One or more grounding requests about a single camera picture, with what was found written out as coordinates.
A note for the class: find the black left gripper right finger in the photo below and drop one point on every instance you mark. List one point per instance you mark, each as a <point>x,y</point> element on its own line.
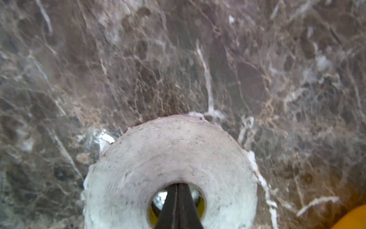
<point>187,214</point>

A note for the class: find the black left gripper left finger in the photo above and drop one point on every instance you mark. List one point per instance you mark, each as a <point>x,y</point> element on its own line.
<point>168,217</point>

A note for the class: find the white tape roll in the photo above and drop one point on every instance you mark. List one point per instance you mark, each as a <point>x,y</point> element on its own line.
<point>120,186</point>

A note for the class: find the yellow plastic storage box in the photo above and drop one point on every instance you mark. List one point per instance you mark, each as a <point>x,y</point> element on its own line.
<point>356,219</point>

